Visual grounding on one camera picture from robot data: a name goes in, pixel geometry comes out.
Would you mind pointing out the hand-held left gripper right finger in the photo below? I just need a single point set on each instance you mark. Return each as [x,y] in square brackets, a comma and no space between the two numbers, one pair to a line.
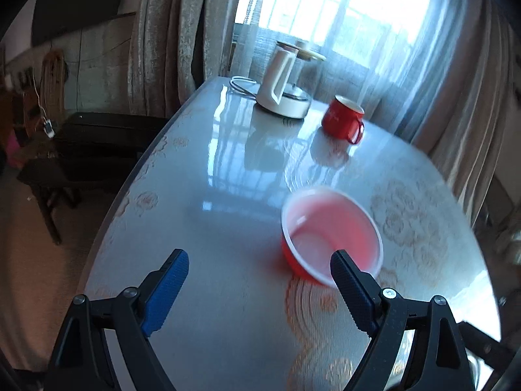
[352,293]

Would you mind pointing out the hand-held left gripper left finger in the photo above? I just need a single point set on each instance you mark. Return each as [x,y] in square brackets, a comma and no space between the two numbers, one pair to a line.
[167,293]

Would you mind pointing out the red bowl with white inside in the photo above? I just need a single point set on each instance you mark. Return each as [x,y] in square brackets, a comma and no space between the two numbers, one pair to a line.
[325,228]

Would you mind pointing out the dark wooden bench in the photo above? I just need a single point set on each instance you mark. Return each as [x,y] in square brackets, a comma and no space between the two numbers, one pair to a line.
[61,175]

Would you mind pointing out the dark low cabinet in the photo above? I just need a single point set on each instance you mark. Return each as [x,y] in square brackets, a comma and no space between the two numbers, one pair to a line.
[110,130]

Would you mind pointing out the red enamel mug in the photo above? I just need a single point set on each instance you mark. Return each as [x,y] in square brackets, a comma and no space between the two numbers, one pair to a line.
[338,120]

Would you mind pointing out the white phone charger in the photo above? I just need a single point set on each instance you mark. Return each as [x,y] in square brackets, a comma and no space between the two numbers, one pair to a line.
[49,128]

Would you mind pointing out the beige curtain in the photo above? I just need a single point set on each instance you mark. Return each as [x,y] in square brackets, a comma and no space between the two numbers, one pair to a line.
[480,110]
[163,49]

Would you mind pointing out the white glass electric kettle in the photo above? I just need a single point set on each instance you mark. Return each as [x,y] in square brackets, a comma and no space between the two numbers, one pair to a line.
[274,81]

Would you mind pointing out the sheer white curtain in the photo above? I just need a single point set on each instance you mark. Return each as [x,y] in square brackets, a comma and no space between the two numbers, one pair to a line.
[366,61]

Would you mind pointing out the barred window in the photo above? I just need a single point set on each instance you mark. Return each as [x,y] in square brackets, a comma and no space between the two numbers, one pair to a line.
[325,4]

